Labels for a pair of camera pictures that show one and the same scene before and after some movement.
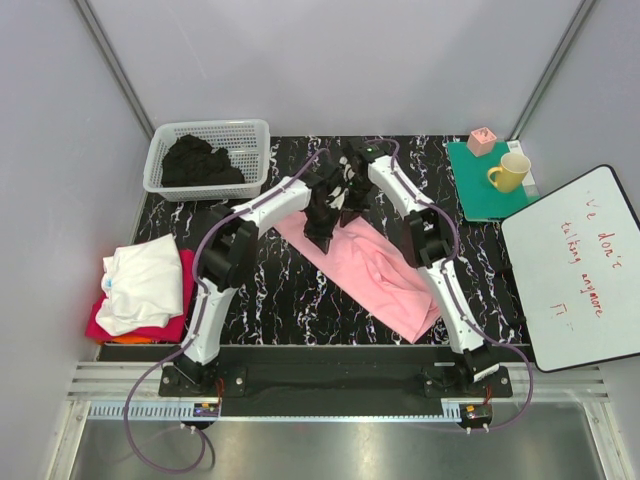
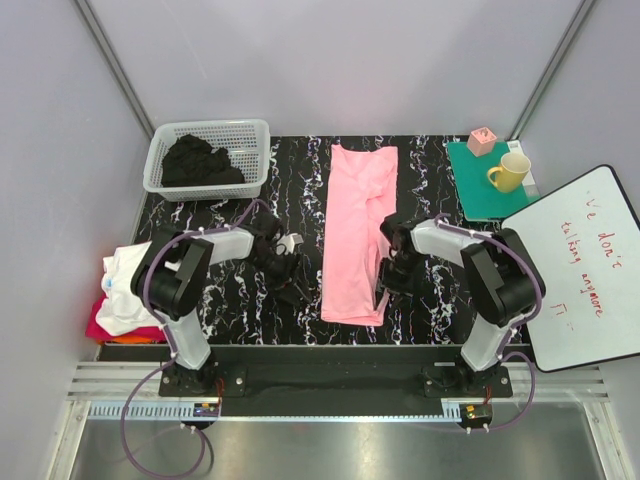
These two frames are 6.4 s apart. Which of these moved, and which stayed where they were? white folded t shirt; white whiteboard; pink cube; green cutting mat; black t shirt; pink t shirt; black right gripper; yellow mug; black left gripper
Moved: pink t shirt; black left gripper; black right gripper
Stayed: white whiteboard; black t shirt; yellow mug; green cutting mat; pink cube; white folded t shirt
